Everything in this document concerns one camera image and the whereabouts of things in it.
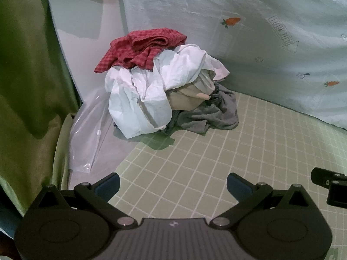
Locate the green checked bed sheet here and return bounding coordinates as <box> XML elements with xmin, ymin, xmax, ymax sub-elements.
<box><xmin>61</xmin><ymin>89</ymin><xmax>347</xmax><ymax>260</ymax></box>

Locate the green curtain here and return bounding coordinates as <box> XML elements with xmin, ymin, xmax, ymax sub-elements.
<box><xmin>0</xmin><ymin>0</ymin><xmax>82</xmax><ymax>214</ymax></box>

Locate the beige garment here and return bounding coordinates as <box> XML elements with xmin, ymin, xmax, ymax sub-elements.
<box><xmin>166</xmin><ymin>69</ymin><xmax>216</xmax><ymax>111</ymax></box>

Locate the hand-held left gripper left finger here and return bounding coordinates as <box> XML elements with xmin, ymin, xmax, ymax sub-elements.
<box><xmin>35</xmin><ymin>172</ymin><xmax>140</xmax><ymax>228</ymax></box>

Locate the clear plastic bag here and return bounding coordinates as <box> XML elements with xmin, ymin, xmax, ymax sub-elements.
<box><xmin>68</xmin><ymin>93</ymin><xmax>129</xmax><ymax>174</ymax></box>

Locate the white shirt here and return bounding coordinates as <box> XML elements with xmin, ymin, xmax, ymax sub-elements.
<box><xmin>105</xmin><ymin>43</ymin><xmax>230</xmax><ymax>138</ymax></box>

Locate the grey garment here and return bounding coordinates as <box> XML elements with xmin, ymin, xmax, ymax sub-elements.
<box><xmin>112</xmin><ymin>84</ymin><xmax>239</xmax><ymax>135</ymax></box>

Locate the red checked cloth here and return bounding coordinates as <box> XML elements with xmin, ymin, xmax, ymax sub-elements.
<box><xmin>94</xmin><ymin>28</ymin><xmax>187</xmax><ymax>73</ymax></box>

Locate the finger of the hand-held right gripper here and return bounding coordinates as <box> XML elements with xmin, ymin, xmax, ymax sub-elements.
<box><xmin>311</xmin><ymin>168</ymin><xmax>347</xmax><ymax>206</ymax></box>

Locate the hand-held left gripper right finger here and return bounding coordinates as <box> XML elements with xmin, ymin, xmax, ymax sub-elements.
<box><xmin>208</xmin><ymin>172</ymin><xmax>312</xmax><ymax>228</ymax></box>

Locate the light blue printed quilt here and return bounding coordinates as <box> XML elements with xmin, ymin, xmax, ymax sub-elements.
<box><xmin>119</xmin><ymin>0</ymin><xmax>347</xmax><ymax>129</ymax></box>

